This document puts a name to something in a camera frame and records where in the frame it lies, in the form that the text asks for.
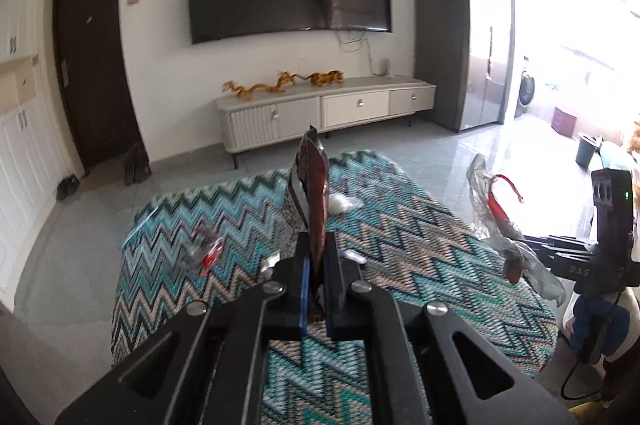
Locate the small white router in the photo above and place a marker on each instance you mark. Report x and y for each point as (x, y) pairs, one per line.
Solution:
(386, 66)

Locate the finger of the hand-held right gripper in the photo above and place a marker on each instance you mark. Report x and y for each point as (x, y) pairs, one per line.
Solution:
(555, 266)
(560, 243)

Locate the small foil scrap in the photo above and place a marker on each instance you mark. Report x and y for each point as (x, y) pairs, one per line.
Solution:
(354, 256)

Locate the white wall cabinet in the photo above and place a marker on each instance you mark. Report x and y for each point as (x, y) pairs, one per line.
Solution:
(15, 15)

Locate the grey double-door refrigerator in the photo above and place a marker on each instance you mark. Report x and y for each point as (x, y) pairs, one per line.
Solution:
(445, 40)

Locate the small white plastic wrapper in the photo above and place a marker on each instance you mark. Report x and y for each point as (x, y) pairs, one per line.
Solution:
(345, 203)

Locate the clear red plastic wrapper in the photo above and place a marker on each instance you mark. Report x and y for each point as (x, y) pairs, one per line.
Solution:
(210, 255)

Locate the golden dragon figurine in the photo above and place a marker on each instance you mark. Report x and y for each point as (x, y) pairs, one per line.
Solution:
(255, 89)

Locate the zigzag knitted table cloth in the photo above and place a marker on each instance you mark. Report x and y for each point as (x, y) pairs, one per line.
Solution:
(400, 225)

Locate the dark brown entrance door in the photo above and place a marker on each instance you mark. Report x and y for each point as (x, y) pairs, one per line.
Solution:
(90, 70)

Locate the grey white television cabinet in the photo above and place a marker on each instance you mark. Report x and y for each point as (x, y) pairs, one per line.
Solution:
(350, 102)

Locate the brown door mat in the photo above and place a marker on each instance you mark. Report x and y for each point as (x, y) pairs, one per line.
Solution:
(100, 180)

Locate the golden tiger figurine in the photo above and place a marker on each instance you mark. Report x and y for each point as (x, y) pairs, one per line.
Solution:
(325, 78)

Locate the clear plastic bag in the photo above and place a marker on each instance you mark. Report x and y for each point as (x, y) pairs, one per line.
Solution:
(482, 205)

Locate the dark brown boot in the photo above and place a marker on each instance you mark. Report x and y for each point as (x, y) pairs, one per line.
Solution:
(130, 167)
(142, 164)

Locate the purple storage box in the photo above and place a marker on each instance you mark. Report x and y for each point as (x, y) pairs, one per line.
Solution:
(562, 121)

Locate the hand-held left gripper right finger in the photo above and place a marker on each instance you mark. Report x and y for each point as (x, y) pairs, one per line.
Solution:
(332, 305)

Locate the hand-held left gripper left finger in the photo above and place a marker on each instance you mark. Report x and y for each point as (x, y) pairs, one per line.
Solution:
(300, 300)

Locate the white washing machine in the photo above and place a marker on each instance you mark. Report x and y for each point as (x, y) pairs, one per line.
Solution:
(526, 90)

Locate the brown foil snack wrapper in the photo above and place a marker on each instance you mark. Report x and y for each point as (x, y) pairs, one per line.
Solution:
(315, 205)

